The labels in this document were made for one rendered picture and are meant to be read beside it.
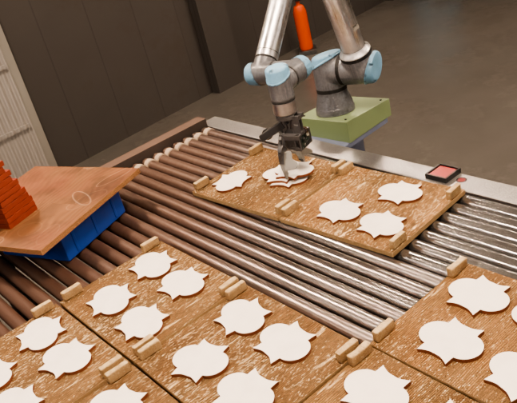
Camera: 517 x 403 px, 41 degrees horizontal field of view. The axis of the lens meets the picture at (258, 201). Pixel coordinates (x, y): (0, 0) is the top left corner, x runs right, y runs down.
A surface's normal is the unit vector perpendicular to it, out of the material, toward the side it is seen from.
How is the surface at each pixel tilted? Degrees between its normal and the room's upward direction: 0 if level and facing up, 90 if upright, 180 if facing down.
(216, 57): 90
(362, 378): 0
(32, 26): 90
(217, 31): 90
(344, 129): 90
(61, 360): 0
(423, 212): 0
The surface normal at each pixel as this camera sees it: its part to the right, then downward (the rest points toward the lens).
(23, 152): 0.68, 0.20
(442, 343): -0.22, -0.86
